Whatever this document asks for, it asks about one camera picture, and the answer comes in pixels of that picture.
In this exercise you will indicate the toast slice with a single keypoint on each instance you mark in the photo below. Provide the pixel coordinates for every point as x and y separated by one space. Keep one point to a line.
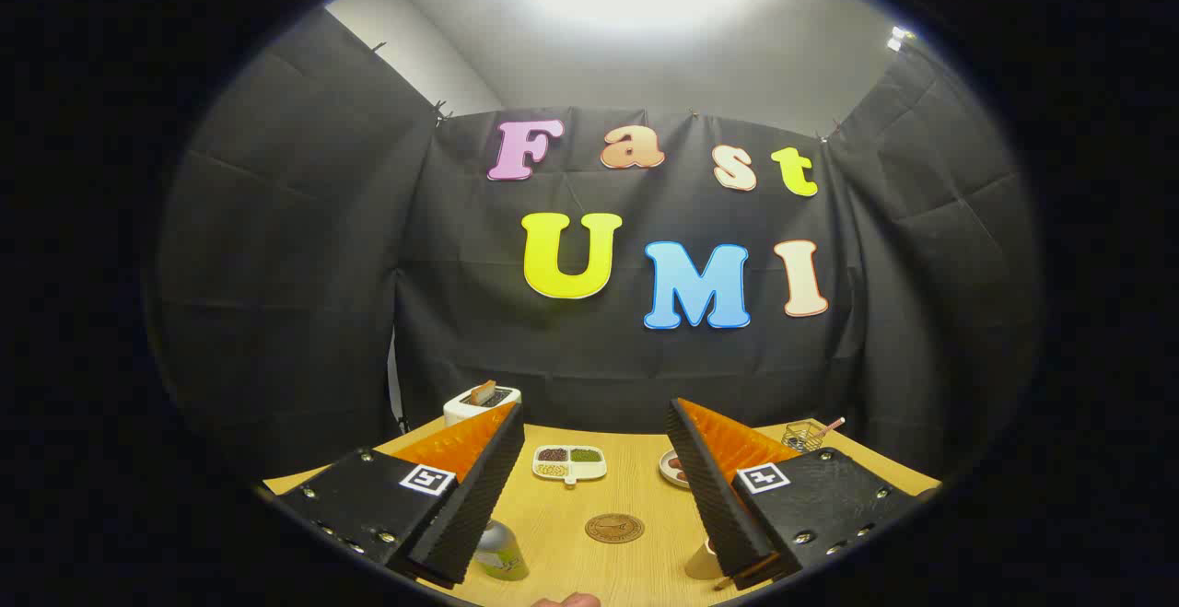
482 392

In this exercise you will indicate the white toaster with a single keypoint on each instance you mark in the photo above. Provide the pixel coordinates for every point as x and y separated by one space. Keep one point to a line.
458 407

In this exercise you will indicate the black backdrop cloth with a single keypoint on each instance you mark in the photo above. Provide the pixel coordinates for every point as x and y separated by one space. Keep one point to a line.
461 331

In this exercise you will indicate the white oval plate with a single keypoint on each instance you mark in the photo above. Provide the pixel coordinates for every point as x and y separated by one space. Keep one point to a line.
666 472

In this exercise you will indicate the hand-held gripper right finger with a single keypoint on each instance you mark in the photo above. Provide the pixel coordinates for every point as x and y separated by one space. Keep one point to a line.
714 496

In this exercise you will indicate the white divided bean dish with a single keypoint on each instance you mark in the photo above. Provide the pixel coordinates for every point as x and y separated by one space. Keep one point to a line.
569 464

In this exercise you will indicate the pink pen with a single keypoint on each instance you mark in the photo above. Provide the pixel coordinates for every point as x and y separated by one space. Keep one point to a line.
832 425

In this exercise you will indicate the wooden table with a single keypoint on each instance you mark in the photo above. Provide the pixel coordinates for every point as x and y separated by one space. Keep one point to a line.
636 487

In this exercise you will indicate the round wooden coaster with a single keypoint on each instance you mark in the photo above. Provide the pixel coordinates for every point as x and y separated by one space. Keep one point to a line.
614 528

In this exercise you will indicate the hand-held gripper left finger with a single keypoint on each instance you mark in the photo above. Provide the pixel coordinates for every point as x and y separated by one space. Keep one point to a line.
479 496

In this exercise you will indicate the silver green juice bottle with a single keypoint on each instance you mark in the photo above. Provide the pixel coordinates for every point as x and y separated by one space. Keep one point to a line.
505 556

